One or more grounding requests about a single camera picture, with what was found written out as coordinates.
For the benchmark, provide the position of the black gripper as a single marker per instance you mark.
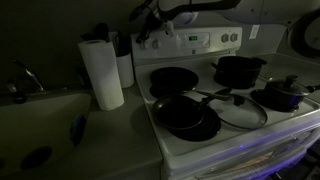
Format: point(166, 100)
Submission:
point(148, 28)

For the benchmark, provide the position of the large glass pot lid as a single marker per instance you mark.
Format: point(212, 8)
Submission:
point(240, 113)

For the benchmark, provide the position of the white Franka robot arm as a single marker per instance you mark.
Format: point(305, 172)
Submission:
point(253, 10)

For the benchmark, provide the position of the big black pot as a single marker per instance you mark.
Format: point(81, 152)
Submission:
point(238, 71)

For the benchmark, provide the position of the small pot lid with knob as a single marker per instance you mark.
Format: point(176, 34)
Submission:
point(288, 86)

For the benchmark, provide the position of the small black pot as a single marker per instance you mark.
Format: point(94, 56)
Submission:
point(283, 100)

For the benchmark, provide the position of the white stove knob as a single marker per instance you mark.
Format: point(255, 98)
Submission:
point(234, 37)
point(155, 44)
point(225, 38)

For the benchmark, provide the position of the black kitchen utensils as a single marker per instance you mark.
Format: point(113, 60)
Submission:
point(121, 43)

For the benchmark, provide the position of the white utensil holder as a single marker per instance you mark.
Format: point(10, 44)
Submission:
point(126, 70)

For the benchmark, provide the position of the large black frying pan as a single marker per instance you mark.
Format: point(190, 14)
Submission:
point(173, 78)

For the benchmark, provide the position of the white paper towel roll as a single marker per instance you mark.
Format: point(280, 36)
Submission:
point(101, 73)

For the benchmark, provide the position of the small black frying pan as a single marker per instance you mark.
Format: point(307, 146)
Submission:
point(178, 111)

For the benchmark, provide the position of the black coil stove burner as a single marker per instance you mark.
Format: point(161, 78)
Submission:
point(206, 128)

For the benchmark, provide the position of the blue sponge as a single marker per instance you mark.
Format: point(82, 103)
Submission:
point(77, 128)

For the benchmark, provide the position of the metal sink faucet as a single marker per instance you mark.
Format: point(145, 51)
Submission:
point(30, 76)

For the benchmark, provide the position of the white electric stove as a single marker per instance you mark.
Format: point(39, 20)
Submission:
point(233, 146)

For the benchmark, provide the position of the white kitchen sink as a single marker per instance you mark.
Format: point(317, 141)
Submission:
point(36, 130)

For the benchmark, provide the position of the white wall outlet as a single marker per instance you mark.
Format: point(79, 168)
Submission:
point(254, 31)

